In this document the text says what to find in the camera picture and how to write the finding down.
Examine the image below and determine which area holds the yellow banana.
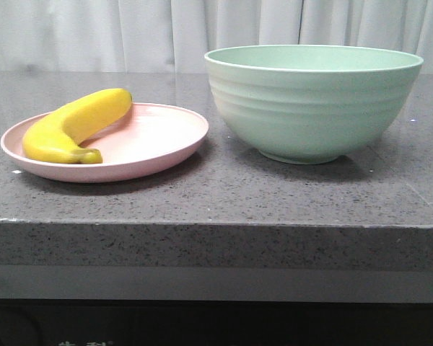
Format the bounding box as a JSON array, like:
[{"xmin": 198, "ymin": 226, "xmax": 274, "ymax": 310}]
[{"xmin": 22, "ymin": 88, "xmax": 132, "ymax": 164}]

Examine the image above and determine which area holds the pink plate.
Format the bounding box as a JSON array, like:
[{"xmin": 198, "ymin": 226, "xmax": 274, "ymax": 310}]
[{"xmin": 1, "ymin": 103, "xmax": 209, "ymax": 183}]

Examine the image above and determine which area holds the green bowl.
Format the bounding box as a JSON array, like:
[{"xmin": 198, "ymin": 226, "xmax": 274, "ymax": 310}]
[{"xmin": 204, "ymin": 45, "xmax": 424, "ymax": 164}]

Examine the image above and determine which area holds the white curtain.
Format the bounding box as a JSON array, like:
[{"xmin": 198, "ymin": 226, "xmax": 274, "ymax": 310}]
[{"xmin": 0, "ymin": 1, "xmax": 433, "ymax": 74}]

